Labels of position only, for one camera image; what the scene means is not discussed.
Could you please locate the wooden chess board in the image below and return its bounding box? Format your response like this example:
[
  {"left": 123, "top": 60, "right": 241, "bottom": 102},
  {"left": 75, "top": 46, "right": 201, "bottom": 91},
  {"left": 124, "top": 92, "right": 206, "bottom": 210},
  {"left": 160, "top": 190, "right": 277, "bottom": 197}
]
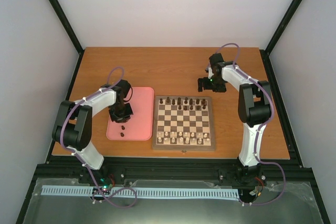
[{"left": 152, "top": 95, "right": 216, "bottom": 152}]

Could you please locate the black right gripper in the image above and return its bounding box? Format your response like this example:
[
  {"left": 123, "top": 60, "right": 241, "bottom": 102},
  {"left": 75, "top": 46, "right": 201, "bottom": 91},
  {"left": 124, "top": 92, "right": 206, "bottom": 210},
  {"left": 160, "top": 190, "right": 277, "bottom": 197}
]
[{"left": 197, "top": 77, "right": 226, "bottom": 93}]

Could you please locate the light blue cable duct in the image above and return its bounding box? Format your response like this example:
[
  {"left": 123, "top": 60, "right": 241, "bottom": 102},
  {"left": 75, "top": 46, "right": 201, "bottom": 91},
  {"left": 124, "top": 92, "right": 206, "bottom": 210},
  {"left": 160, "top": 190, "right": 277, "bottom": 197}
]
[{"left": 40, "top": 185, "right": 239, "bottom": 200}]

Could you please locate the grey metal base plate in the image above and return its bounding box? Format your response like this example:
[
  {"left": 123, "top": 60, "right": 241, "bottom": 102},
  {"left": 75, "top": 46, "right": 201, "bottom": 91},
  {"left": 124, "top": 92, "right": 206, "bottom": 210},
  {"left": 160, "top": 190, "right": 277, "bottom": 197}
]
[{"left": 25, "top": 179, "right": 323, "bottom": 223}]

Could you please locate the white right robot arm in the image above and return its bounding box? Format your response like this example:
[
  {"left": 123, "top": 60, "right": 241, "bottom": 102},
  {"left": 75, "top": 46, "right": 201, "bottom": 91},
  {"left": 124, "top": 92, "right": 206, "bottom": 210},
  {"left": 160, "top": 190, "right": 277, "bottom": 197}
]
[{"left": 197, "top": 53, "right": 274, "bottom": 167}]

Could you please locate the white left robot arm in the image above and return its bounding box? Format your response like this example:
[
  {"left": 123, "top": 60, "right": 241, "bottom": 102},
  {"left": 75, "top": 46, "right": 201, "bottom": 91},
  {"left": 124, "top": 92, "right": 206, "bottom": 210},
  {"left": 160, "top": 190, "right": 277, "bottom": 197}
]
[{"left": 52, "top": 80, "right": 133, "bottom": 184}]

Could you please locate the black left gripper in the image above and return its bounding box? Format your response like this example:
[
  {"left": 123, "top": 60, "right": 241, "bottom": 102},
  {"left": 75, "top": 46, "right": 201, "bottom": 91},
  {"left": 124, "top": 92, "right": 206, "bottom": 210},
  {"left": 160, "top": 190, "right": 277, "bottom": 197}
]
[{"left": 109, "top": 103, "right": 133, "bottom": 123}]

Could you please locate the pink plastic tray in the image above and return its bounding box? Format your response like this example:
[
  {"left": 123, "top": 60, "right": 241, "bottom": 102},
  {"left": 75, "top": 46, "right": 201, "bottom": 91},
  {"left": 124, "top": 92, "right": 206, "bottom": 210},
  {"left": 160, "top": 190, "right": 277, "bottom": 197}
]
[{"left": 106, "top": 87, "right": 154, "bottom": 141}]

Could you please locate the black aluminium frame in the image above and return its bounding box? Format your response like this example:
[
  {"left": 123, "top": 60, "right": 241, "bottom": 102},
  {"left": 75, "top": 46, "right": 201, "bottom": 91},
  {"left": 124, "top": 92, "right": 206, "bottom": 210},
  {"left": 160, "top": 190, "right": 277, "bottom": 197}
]
[{"left": 17, "top": 0, "right": 330, "bottom": 223}]

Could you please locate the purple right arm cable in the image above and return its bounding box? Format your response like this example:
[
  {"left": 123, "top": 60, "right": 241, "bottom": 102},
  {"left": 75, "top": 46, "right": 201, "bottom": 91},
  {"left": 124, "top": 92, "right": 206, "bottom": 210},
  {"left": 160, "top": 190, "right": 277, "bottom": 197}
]
[{"left": 215, "top": 42, "right": 287, "bottom": 206}]

